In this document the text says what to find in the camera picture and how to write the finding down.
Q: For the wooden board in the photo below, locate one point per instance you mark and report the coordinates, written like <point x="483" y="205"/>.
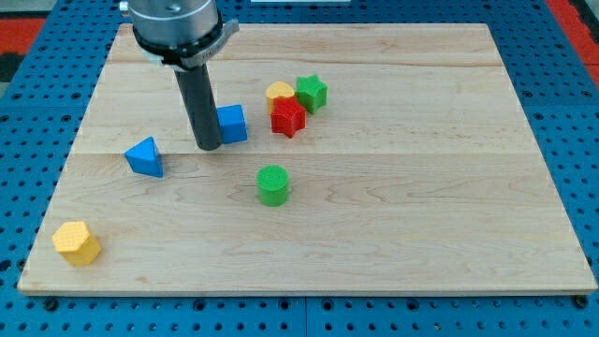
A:
<point x="420" y="176"/>

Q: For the blue triangle block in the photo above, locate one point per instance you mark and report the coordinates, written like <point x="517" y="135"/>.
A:
<point x="144" y="158"/>

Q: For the green cylinder block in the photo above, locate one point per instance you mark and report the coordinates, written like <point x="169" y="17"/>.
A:
<point x="272" y="185"/>

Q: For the red star block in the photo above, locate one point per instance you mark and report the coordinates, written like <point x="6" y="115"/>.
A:
<point x="288" y="116"/>

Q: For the green star block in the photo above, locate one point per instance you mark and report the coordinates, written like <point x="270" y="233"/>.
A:
<point x="311" y="93"/>

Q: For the blue cube block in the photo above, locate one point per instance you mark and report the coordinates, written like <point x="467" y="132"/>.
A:
<point x="232" y="124"/>

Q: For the yellow heart block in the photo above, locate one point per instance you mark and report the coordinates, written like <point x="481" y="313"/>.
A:
<point x="278" y="89"/>

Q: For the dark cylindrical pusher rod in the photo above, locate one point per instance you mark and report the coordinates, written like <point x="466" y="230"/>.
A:
<point x="196" y="90"/>

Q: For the yellow hexagon block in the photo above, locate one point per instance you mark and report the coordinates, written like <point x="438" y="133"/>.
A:
<point x="76" y="243"/>

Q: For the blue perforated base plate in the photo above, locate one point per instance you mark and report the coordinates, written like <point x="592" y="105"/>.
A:
<point x="52" y="53"/>

